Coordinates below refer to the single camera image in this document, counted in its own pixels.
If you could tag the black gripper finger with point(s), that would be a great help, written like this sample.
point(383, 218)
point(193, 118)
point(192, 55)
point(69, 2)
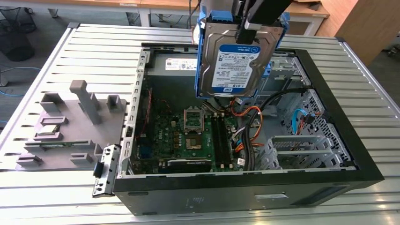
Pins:
point(268, 11)

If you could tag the hard disk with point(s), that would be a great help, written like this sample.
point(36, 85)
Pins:
point(231, 70)

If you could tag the silver disk bay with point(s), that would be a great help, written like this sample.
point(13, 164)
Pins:
point(300, 153)

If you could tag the silver drive cage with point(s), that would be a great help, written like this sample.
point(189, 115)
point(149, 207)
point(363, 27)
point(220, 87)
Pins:
point(283, 80)

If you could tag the wooden cabinet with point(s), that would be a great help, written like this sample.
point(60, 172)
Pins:
point(368, 23)

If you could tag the grey power supply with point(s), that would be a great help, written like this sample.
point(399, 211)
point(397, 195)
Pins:
point(172, 89)

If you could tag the black case fan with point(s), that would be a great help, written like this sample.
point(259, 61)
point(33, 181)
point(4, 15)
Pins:
point(144, 105)

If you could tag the black RAM slot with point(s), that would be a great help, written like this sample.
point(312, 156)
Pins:
point(220, 140)
point(224, 140)
point(228, 140)
point(216, 140)

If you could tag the green motherboard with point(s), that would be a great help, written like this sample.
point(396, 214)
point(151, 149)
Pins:
point(165, 152)

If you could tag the black graphics card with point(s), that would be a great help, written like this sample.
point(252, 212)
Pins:
point(187, 164)

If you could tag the blue VGA port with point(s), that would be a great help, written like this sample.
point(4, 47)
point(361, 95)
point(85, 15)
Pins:
point(145, 152)

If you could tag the grey parts rack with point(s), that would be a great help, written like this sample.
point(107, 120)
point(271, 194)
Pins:
point(81, 133)

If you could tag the black PC case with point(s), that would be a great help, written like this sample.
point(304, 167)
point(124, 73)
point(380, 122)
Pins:
point(219, 197)

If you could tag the black mesh waste bin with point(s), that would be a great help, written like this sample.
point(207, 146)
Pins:
point(19, 47)

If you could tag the silver CPU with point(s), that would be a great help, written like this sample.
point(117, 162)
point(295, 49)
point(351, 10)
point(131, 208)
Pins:
point(48, 129)

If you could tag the green RAM stick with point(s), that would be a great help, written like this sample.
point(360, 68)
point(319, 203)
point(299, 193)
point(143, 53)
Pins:
point(57, 145)

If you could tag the silver hinged card bracket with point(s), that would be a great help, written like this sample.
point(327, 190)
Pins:
point(107, 168)

